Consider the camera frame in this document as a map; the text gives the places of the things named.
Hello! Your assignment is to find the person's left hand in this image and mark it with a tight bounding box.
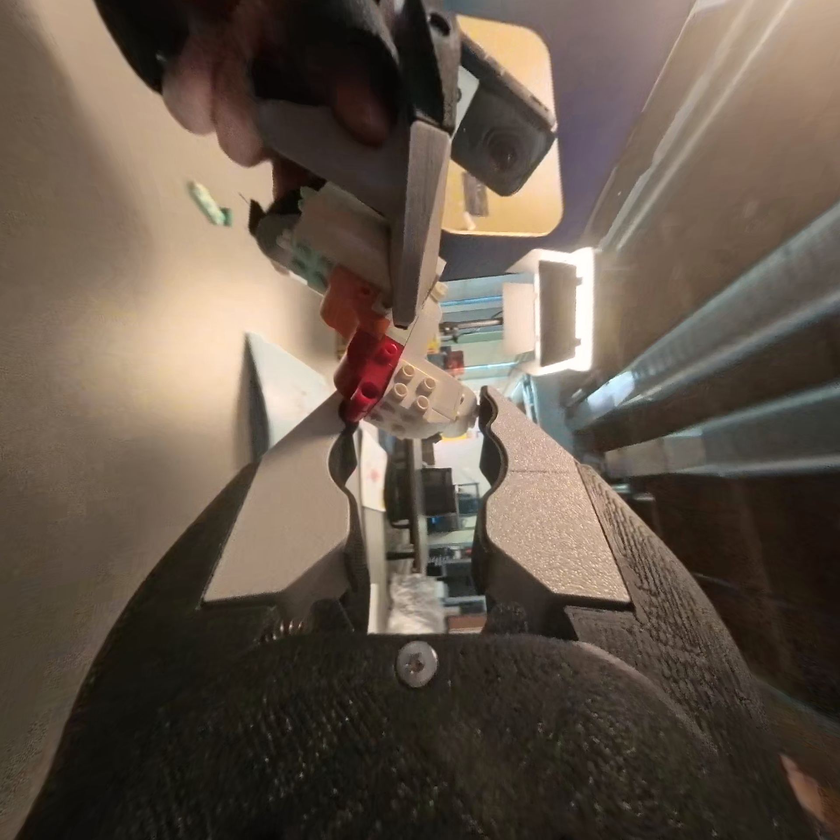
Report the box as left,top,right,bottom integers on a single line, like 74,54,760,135
161,31,399,166

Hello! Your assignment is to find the open instruction booklet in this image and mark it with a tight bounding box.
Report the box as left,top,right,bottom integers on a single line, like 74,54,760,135
244,331,388,514

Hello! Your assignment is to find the beige rounded light panel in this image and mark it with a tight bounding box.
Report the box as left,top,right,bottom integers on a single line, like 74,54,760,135
440,16,565,238

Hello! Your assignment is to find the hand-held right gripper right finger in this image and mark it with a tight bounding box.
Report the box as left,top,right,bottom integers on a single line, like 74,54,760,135
472,386,634,613

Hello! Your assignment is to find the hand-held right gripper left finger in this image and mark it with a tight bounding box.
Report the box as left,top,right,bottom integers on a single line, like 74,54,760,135
202,395,370,616

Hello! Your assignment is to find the pale green lego plate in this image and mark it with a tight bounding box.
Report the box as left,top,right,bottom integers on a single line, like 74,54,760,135
186,180,227,224

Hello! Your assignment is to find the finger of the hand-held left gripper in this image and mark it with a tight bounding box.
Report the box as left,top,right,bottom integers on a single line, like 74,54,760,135
255,98,455,329

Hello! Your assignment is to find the studio light panel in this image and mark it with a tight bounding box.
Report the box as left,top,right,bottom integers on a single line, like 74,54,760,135
502,248,597,376

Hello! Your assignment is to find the large silver spiral duct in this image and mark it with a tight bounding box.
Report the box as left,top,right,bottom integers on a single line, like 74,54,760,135
566,203,840,476

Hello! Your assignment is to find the dark blue backdrop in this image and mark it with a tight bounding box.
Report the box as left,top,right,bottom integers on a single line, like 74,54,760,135
440,0,697,277

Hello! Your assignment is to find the white and red lego model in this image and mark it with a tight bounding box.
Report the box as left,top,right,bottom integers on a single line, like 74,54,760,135
252,184,476,441

